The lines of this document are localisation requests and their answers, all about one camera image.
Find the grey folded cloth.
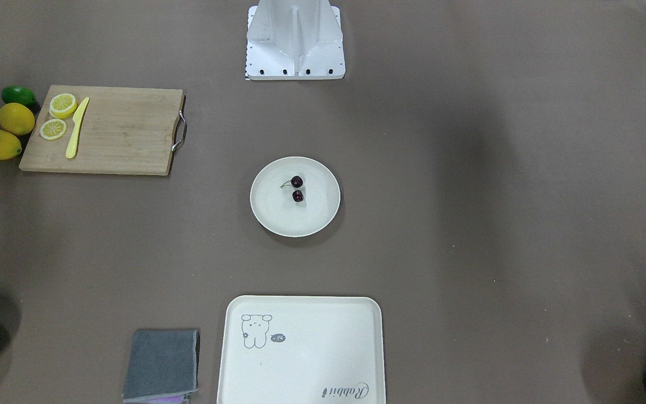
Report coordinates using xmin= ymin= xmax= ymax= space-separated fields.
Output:
xmin=122 ymin=328 xmax=199 ymax=403

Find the green lime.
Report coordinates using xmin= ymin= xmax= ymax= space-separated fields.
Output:
xmin=0 ymin=85 xmax=38 ymax=108

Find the wooden cutting board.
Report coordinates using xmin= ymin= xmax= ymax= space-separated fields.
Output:
xmin=20 ymin=85 xmax=186 ymax=176

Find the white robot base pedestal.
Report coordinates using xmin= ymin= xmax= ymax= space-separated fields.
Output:
xmin=244 ymin=1 xmax=346 ymax=80

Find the round cream plate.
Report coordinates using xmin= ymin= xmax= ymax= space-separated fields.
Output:
xmin=250 ymin=157 xmax=342 ymax=237

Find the dark red cherry pair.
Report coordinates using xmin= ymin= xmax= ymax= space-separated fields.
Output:
xmin=279 ymin=176 xmax=304 ymax=204

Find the lemon slice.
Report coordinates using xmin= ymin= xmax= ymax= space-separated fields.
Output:
xmin=39 ymin=118 xmax=68 ymax=140
xmin=49 ymin=94 xmax=79 ymax=120

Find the cream rabbit tray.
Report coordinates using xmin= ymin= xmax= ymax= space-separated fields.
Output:
xmin=217 ymin=296 xmax=386 ymax=403

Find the yellow plastic knife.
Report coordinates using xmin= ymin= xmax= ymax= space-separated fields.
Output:
xmin=65 ymin=97 xmax=90 ymax=159

